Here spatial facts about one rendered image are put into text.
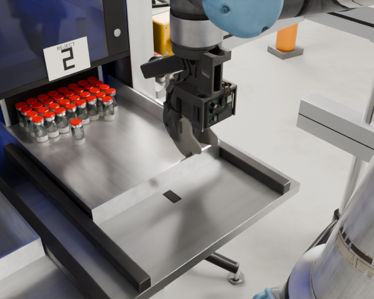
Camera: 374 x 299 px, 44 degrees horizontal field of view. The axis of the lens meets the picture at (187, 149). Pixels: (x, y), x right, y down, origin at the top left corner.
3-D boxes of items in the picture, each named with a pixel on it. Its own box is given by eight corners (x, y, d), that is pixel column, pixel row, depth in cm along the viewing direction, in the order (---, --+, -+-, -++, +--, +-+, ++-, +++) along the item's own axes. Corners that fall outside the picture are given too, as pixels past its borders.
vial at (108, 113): (101, 118, 93) (99, 98, 91) (110, 114, 94) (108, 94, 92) (107, 122, 92) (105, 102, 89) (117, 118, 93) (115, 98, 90)
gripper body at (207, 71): (200, 136, 68) (201, 60, 61) (162, 113, 73) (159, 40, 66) (236, 118, 72) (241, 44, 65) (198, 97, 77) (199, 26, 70)
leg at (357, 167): (325, 225, 182) (370, 37, 137) (338, 215, 187) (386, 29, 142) (345, 238, 176) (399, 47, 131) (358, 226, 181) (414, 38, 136)
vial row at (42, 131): (34, 139, 87) (29, 118, 85) (113, 106, 97) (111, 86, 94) (39, 144, 86) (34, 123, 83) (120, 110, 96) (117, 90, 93)
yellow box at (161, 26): (142, 47, 103) (140, 15, 99) (167, 38, 107) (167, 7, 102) (164, 57, 98) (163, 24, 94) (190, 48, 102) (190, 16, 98)
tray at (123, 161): (-3, 131, 90) (-8, 116, 88) (110, 88, 104) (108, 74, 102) (94, 227, 69) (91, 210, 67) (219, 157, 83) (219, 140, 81)
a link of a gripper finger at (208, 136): (209, 170, 76) (211, 122, 71) (184, 154, 80) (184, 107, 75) (222, 162, 78) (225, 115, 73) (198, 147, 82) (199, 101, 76)
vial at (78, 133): (70, 142, 87) (67, 122, 84) (81, 137, 88) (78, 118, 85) (77, 147, 85) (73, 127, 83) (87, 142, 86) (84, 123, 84)
